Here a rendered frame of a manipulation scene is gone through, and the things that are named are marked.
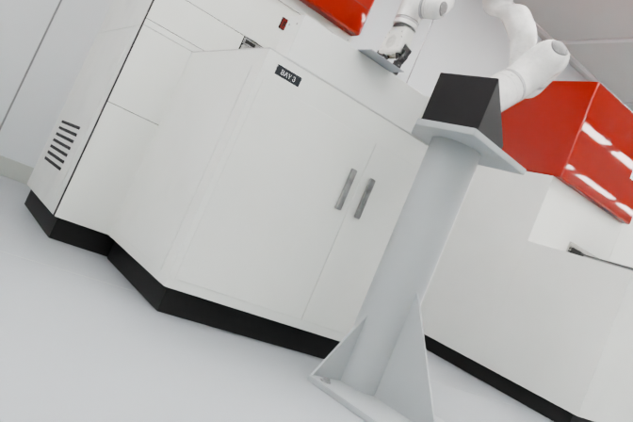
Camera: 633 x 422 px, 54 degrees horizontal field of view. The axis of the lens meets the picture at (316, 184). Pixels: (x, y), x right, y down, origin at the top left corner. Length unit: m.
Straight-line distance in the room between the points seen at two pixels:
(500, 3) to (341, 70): 0.77
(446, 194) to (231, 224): 0.64
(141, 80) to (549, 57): 1.40
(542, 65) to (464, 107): 0.36
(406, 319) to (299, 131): 0.64
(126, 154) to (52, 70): 1.51
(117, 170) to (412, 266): 1.12
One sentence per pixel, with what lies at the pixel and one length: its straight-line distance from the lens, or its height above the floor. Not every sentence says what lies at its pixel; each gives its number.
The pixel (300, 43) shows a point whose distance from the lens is 1.87.
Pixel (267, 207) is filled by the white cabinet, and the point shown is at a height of 0.40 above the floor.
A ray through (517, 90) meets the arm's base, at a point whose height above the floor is 1.05.
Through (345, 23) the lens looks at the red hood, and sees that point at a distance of 2.66.
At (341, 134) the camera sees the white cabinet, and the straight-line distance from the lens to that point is 1.96.
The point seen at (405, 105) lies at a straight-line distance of 2.11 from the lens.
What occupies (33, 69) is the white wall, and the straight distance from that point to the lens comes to 3.76.
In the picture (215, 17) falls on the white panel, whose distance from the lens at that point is 2.44.
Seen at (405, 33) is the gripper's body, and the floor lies 1.10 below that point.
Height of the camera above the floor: 0.38
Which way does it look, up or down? 4 degrees up
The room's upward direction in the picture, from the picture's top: 23 degrees clockwise
